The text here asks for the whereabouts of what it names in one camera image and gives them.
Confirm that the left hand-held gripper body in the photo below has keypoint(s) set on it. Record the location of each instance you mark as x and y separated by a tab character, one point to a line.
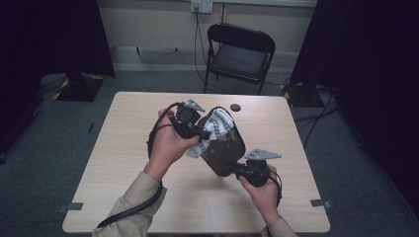
187	118

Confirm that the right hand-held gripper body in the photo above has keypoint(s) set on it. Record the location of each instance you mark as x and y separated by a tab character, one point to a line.
258	169

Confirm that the white black patterned cloth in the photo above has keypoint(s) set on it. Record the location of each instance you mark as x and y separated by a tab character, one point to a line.
215	126

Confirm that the person's left hand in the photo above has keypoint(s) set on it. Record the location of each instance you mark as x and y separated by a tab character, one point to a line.
169	144

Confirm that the person's right hand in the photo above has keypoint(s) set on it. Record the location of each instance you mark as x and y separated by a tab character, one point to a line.
263	197

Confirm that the black round table cap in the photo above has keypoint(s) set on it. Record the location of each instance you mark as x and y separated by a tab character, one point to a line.
235	107

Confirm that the grey tape strip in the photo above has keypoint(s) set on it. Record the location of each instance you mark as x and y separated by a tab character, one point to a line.
321	203
73	206

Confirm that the black folding chair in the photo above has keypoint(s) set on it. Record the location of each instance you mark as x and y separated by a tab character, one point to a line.
238	59

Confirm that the black stand base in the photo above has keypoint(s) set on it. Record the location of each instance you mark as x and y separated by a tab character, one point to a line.
301	95
79	87

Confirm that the small black stick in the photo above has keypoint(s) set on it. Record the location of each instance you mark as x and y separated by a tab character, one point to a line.
90	127

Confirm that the black curtain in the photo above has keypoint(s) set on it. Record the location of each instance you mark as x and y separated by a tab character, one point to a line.
39	49
372	82

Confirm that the white wall socket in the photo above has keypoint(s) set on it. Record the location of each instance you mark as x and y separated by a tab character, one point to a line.
202	6

